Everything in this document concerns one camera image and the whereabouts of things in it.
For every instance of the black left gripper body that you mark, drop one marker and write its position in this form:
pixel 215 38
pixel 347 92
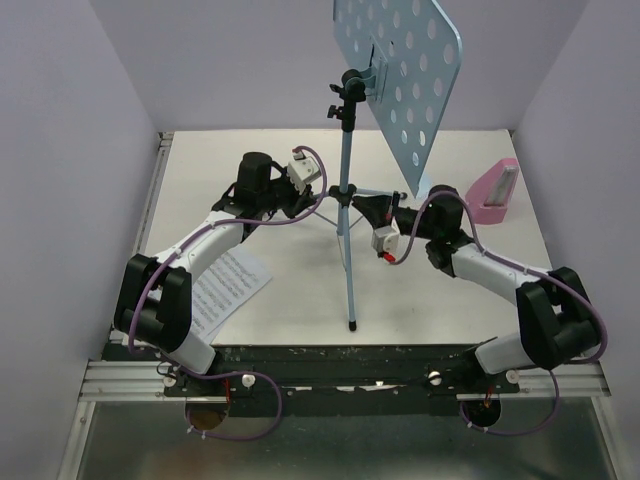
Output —
pixel 286 197

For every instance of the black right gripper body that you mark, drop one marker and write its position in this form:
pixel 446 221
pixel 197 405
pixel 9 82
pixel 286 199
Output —
pixel 405 218

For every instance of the pink metronome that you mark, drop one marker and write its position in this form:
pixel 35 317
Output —
pixel 489 196

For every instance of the sheet music pages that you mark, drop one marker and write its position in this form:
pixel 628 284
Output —
pixel 223 288

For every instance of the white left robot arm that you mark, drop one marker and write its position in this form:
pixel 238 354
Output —
pixel 155 299

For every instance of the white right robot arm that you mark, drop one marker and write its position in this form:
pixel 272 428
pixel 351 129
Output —
pixel 557 324

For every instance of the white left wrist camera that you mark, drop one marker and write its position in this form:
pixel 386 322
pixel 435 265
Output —
pixel 302 171

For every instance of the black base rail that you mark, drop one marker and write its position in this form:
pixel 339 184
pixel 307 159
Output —
pixel 330 381

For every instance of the aluminium frame rail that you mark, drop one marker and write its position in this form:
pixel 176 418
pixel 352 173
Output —
pixel 85 409

